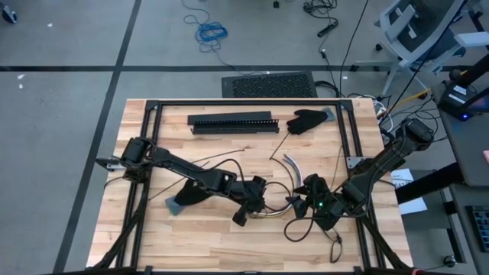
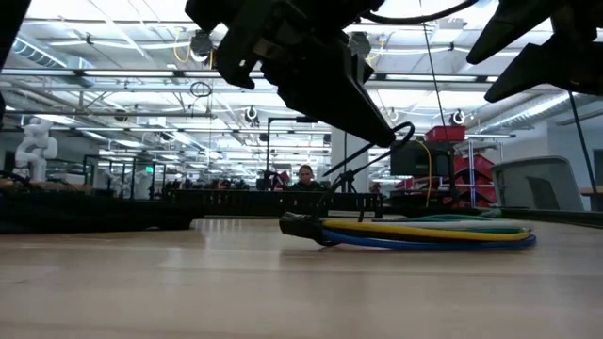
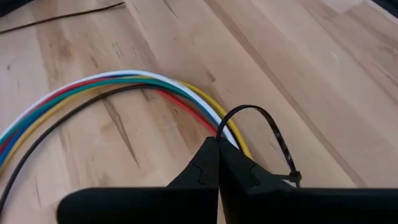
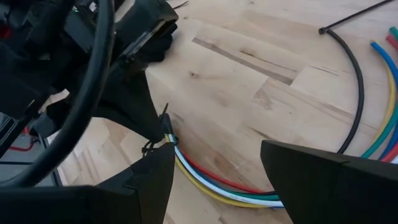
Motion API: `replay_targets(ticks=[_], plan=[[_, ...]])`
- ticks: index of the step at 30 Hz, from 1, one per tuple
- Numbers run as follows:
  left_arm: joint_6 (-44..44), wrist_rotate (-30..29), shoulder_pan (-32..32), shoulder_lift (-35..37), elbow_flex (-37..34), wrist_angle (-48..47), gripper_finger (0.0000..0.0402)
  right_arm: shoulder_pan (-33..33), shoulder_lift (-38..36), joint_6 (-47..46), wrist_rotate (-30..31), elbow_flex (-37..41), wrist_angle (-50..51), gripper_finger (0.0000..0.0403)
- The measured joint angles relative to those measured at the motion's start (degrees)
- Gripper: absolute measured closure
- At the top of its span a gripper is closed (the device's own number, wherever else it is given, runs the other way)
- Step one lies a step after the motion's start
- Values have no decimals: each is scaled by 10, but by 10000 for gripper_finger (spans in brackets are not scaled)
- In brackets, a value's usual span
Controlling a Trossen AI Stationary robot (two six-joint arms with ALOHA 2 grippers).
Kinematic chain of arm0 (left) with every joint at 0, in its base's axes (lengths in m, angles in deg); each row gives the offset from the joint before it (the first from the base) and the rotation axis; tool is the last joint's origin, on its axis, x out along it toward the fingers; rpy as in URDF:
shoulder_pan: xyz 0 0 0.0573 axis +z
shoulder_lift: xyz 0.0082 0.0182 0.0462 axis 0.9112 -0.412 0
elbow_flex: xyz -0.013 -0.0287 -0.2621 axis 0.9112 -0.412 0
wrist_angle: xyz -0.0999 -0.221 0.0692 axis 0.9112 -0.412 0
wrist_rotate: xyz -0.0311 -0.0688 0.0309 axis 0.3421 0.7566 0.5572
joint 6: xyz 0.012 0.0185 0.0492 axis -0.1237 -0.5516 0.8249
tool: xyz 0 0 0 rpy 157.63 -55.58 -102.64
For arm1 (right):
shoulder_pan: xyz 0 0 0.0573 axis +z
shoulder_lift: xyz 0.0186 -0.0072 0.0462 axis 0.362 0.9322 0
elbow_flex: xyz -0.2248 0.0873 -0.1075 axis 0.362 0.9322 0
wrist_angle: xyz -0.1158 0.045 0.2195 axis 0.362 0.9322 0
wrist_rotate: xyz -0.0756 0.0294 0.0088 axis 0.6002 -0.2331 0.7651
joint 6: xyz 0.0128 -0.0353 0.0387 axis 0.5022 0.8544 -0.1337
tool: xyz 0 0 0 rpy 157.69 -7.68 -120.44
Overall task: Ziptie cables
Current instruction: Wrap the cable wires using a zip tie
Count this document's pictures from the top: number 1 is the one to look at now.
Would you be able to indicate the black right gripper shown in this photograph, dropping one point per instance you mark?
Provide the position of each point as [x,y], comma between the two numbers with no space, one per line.
[321,202]

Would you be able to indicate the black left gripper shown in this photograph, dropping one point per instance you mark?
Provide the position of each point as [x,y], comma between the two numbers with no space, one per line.
[254,195]

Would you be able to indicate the black zip tie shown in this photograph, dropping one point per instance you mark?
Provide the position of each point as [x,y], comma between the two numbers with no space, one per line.
[229,152]
[280,145]
[160,193]

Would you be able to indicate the black glove with grey cuff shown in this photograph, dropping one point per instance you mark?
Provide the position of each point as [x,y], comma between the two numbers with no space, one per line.
[191,195]
[305,121]

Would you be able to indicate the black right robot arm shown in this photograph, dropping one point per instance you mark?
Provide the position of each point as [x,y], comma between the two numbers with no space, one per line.
[382,160]

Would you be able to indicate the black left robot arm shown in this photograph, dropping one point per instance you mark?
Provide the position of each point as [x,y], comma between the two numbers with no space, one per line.
[183,168]

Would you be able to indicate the brown zip tie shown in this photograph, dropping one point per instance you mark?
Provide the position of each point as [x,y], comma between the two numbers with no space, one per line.
[336,168]

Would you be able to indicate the black eyeglasses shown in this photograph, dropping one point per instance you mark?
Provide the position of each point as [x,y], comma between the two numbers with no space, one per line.
[336,252]

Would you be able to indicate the white paper sheet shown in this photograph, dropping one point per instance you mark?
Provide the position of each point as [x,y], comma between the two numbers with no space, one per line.
[414,206]

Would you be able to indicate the black round knob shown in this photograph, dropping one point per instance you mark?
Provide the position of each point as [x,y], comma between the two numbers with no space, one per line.
[450,261]

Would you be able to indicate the black power strip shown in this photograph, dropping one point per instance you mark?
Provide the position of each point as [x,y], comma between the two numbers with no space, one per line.
[327,29]

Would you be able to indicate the grey side desk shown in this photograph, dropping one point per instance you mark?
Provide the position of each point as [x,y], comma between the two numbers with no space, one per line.
[473,153]

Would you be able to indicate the black keyboard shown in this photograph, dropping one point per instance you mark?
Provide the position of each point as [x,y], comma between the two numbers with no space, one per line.
[481,229]

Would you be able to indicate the black device with blue light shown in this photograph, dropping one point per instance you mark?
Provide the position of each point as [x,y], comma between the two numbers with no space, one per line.
[454,99]

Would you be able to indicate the pink item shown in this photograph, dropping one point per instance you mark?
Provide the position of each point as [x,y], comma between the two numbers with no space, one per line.
[486,156]

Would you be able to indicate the small black floor item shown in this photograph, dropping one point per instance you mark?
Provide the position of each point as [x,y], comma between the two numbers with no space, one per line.
[276,4]

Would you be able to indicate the grey office chair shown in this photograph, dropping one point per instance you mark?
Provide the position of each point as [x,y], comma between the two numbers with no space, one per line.
[420,23]

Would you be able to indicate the black stand pole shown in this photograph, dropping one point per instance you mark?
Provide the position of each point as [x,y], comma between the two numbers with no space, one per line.
[473,68]

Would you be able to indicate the black caster wheel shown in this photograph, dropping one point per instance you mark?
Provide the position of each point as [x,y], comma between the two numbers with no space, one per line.
[8,15]

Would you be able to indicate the black flat duct cover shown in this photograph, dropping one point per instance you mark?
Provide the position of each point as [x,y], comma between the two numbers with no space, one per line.
[229,116]

